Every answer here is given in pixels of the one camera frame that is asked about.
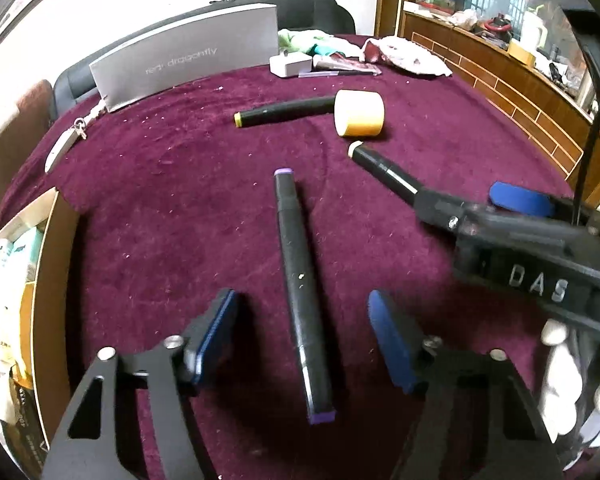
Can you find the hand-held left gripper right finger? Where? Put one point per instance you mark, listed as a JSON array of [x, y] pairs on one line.
[[392, 340]]

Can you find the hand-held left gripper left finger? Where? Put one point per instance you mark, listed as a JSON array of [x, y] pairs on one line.
[[215, 335]]

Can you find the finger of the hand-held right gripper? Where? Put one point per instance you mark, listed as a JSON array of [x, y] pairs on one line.
[[520, 199], [437, 207]]

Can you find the black marker cream cap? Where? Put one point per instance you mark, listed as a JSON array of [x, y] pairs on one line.
[[380, 165]]

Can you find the black marker purple cap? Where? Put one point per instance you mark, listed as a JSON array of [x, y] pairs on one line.
[[300, 285]]

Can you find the brown cardboard box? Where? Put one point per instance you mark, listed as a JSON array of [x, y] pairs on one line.
[[55, 285]]

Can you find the black printed snack pouch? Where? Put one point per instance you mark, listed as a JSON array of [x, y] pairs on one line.
[[22, 430]]

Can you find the person's right hand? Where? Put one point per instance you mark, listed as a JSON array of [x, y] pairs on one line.
[[562, 385]]

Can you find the wooden brick-pattern counter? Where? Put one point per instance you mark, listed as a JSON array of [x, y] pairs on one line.
[[505, 95]]

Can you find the yellow box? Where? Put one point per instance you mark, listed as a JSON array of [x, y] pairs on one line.
[[521, 54]]

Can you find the pinkish towel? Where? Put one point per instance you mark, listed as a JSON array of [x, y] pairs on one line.
[[410, 57]]

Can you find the white jug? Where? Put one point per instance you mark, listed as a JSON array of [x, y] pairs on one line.
[[532, 30]]

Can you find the clear plastic tube pack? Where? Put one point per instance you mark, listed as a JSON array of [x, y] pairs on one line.
[[345, 64]]

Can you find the red black appliance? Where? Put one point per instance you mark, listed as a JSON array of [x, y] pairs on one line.
[[497, 27]]

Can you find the black marker yellow cap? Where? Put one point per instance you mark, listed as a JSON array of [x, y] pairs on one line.
[[280, 111]]

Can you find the white charger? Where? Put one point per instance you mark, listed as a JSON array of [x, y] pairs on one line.
[[290, 65]]

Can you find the white green tissue pack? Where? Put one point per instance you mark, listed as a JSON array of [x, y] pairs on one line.
[[15, 260]]

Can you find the green cloth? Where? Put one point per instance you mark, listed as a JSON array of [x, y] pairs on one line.
[[300, 39]]

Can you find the white key fob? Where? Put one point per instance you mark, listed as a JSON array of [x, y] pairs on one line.
[[60, 147]]

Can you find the grey cardboard box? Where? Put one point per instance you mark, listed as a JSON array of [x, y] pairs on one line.
[[180, 55]]

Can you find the brown upholstered chair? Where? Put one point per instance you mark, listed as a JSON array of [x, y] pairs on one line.
[[15, 130]]

